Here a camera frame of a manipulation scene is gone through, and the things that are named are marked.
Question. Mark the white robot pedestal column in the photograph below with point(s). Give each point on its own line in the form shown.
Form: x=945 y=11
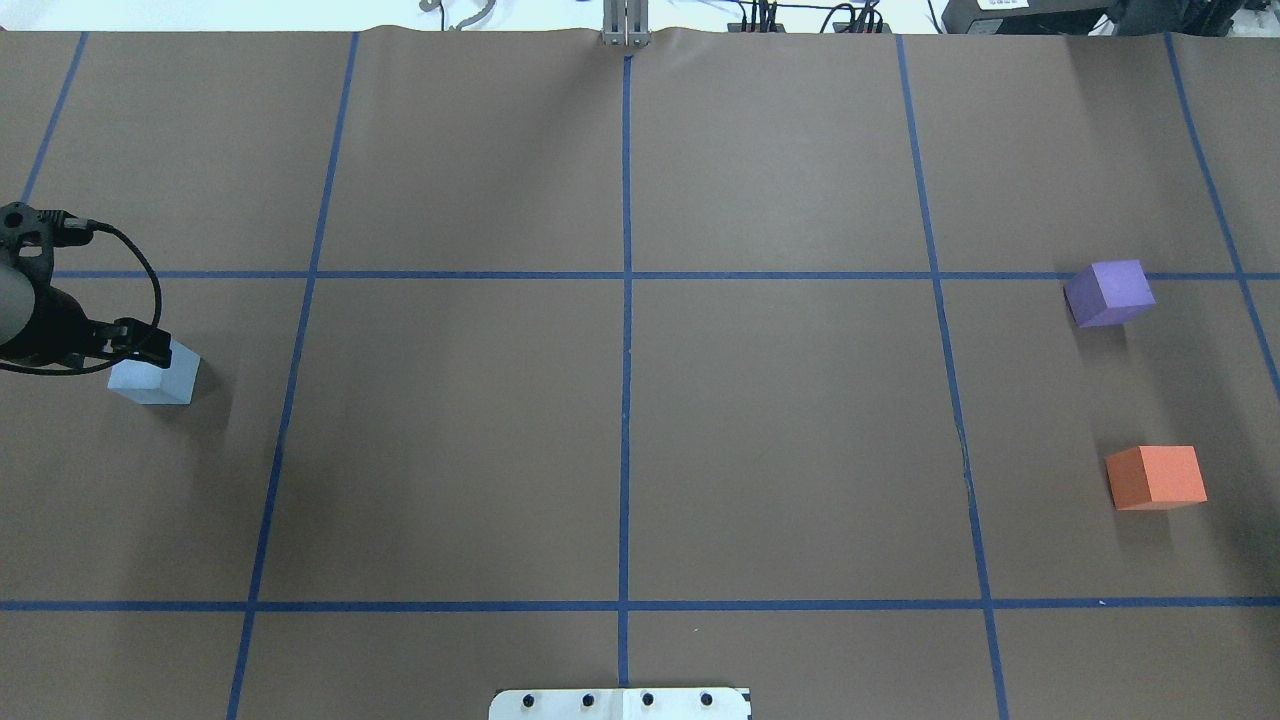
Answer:
x=623 y=703

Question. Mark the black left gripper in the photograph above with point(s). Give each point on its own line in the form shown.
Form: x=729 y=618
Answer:
x=56 y=328

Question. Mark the orange foam block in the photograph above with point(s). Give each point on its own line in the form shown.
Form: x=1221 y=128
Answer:
x=1155 y=478

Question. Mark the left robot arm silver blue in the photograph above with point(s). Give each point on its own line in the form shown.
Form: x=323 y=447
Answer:
x=17 y=300

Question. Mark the aluminium frame post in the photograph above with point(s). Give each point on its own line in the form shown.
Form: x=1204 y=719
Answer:
x=625 y=23

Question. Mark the light blue foam block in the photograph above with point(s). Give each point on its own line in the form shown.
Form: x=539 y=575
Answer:
x=147 y=384

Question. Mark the purple foam block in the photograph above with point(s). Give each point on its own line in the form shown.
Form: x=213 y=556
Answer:
x=1109 y=293

